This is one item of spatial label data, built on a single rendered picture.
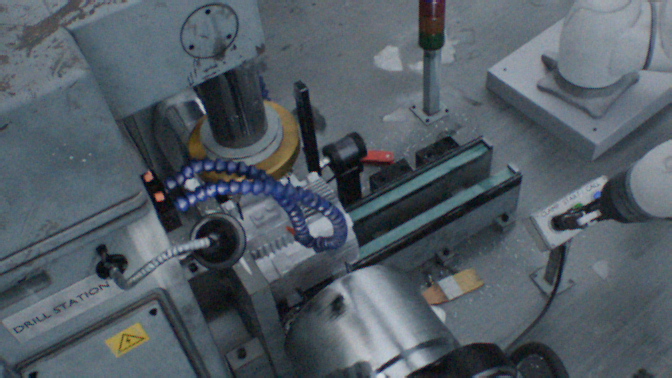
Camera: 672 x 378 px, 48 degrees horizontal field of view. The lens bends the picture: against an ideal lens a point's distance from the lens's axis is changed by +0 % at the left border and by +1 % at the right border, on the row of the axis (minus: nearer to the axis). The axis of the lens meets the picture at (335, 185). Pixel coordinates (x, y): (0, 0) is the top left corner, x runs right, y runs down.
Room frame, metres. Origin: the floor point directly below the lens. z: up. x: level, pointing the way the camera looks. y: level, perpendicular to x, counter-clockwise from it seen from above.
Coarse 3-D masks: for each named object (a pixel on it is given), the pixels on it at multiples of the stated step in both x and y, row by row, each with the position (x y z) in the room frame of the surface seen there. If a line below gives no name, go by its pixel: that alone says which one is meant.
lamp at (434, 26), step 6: (420, 18) 1.34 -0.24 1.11; (426, 18) 1.32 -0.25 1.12; (438, 18) 1.32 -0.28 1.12; (444, 18) 1.33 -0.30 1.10; (420, 24) 1.34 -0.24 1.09; (426, 24) 1.32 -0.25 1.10; (432, 24) 1.32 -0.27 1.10; (438, 24) 1.32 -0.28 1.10; (444, 24) 1.34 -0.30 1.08; (420, 30) 1.34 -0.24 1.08; (426, 30) 1.32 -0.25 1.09; (432, 30) 1.32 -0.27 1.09; (438, 30) 1.32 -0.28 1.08
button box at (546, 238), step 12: (600, 180) 0.84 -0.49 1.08; (576, 192) 0.82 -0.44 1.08; (588, 192) 0.82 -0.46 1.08; (552, 204) 0.80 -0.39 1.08; (564, 204) 0.80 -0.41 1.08; (540, 216) 0.78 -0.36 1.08; (552, 216) 0.78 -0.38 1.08; (528, 228) 0.78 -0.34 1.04; (540, 228) 0.76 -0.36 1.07; (552, 228) 0.76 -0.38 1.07; (540, 240) 0.75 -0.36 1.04; (552, 240) 0.74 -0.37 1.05; (564, 240) 0.74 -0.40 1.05
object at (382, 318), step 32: (352, 288) 0.63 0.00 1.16; (384, 288) 0.63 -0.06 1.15; (416, 288) 0.66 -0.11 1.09; (320, 320) 0.59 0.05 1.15; (352, 320) 0.58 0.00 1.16; (384, 320) 0.57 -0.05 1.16; (416, 320) 0.57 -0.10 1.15; (288, 352) 0.59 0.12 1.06; (320, 352) 0.55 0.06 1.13; (352, 352) 0.53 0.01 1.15; (384, 352) 0.51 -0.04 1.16; (416, 352) 0.52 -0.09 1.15
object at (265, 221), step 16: (224, 208) 0.85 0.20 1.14; (256, 208) 0.86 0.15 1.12; (272, 208) 0.84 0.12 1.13; (256, 224) 0.81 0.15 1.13; (272, 224) 0.82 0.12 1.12; (288, 224) 0.80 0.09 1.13; (256, 240) 0.77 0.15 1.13; (272, 240) 0.78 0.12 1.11; (288, 240) 0.80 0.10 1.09; (256, 256) 0.77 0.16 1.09
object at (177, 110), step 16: (176, 96) 1.15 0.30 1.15; (192, 96) 1.13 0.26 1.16; (160, 112) 1.14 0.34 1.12; (176, 112) 1.11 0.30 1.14; (192, 112) 1.09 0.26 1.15; (160, 128) 1.12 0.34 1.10; (176, 128) 1.08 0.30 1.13; (192, 128) 1.06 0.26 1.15; (160, 144) 1.11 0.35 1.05; (176, 144) 1.05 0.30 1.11; (176, 160) 1.04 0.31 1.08
